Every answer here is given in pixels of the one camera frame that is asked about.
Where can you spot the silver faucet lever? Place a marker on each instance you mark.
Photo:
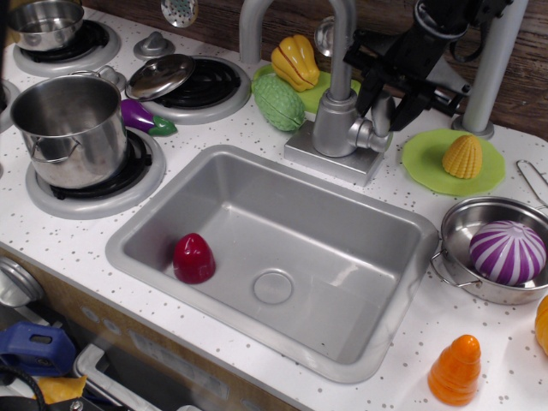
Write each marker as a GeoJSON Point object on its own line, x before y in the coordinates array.
{"type": "Point", "coordinates": [382, 111]}

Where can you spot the back left stove burner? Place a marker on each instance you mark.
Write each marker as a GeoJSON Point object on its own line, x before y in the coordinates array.
{"type": "Point", "coordinates": [94, 45]}

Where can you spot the silver oven knob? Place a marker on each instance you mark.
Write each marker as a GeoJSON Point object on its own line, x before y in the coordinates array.
{"type": "Point", "coordinates": [18, 286]}

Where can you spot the steel pot lid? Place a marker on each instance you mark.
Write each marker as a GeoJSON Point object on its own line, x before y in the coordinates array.
{"type": "Point", "coordinates": [159, 76]}

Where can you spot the yellow toy bell pepper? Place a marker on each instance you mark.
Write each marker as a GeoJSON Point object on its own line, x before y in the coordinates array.
{"type": "Point", "coordinates": [293, 60]}

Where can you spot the grey vertical post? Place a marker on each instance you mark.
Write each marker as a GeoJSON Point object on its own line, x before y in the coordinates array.
{"type": "Point", "coordinates": [499, 45]}

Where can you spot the green plate behind faucet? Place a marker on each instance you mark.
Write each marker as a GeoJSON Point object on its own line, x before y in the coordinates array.
{"type": "Point", "coordinates": [310, 98]}

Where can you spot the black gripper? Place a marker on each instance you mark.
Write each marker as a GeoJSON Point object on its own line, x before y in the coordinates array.
{"type": "Point", "coordinates": [412, 63]}

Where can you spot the steel pan with handles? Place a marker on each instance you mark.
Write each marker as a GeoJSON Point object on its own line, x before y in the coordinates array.
{"type": "Point", "coordinates": [452, 264]}

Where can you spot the stove burner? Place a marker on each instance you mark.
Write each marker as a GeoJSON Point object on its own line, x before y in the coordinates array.
{"type": "Point", "coordinates": [216, 89]}
{"type": "Point", "coordinates": [94, 45]}
{"type": "Point", "coordinates": [140, 177]}

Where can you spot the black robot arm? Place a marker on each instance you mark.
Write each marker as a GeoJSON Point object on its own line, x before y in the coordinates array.
{"type": "Point", "coordinates": [464, 22]}

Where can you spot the hanging steel strainer spoon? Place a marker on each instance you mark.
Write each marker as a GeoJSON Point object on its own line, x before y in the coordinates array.
{"type": "Point", "coordinates": [180, 13]}

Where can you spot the silver toy faucet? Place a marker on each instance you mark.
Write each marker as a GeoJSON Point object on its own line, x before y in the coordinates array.
{"type": "Point", "coordinates": [340, 142]}

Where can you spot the hanging steel ladle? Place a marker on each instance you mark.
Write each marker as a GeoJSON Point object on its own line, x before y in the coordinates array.
{"type": "Point", "coordinates": [324, 36]}

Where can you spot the large steel pot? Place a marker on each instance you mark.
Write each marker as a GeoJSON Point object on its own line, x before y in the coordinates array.
{"type": "Point", "coordinates": [73, 128]}

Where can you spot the orange toy at edge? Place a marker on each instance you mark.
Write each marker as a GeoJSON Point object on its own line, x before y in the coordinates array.
{"type": "Point", "coordinates": [541, 324]}

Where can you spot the wire utensil handle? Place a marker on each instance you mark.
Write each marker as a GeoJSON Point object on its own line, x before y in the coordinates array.
{"type": "Point", "coordinates": [536, 180]}

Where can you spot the red toy pepper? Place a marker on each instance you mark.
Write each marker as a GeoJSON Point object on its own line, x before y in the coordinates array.
{"type": "Point", "coordinates": [193, 260]}

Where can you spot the middle stove burner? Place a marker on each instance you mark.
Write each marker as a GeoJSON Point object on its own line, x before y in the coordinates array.
{"type": "Point", "coordinates": [216, 89]}

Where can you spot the blue clamp tool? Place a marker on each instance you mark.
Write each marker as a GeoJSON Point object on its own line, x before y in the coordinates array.
{"type": "Point", "coordinates": [38, 350]}

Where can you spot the purple toy eggplant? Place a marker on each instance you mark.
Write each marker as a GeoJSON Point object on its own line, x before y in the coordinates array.
{"type": "Point", "coordinates": [135, 115]}

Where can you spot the green plate under corn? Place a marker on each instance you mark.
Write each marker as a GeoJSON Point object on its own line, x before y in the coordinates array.
{"type": "Point", "coordinates": [422, 158]}

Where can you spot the orange toy carrot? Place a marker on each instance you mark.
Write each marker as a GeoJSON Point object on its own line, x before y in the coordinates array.
{"type": "Point", "coordinates": [453, 377]}

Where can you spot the grey stove knob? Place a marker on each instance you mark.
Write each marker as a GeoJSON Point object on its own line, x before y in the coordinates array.
{"type": "Point", "coordinates": [153, 46]}

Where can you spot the yellow toy corn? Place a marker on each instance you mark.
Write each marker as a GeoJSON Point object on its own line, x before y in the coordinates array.
{"type": "Point", "coordinates": [464, 158]}

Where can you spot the silver toy sink basin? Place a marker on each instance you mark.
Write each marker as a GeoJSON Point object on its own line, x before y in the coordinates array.
{"type": "Point", "coordinates": [317, 272]}

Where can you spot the small steel pot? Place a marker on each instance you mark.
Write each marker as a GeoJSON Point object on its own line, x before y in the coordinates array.
{"type": "Point", "coordinates": [45, 25]}

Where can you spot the yellow cloth piece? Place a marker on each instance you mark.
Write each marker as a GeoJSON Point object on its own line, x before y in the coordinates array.
{"type": "Point", "coordinates": [60, 389]}

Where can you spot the purple striped toy onion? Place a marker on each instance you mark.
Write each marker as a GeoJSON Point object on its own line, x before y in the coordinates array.
{"type": "Point", "coordinates": [507, 252]}

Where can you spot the front left stove burner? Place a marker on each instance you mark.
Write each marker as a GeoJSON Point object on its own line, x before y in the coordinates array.
{"type": "Point", "coordinates": [140, 177]}

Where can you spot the green toy bitter gourd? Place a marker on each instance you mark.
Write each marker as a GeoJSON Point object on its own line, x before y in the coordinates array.
{"type": "Point", "coordinates": [279, 103]}

